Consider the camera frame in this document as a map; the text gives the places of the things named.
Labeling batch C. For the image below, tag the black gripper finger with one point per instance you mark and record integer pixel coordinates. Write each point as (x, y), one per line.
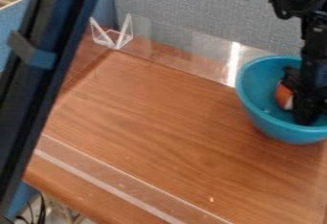
(307, 110)

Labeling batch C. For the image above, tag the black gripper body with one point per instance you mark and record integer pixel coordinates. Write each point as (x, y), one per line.
(307, 80)

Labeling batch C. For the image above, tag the brown and white toy mushroom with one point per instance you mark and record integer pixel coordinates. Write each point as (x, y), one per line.
(283, 97)

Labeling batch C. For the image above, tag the blue plastic bowl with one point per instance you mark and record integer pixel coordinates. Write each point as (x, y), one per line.
(256, 82)

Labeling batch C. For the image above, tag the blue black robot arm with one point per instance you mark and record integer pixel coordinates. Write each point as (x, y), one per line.
(41, 52)

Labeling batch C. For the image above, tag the clear acrylic barrier wall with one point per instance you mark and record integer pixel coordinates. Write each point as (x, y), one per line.
(147, 144)

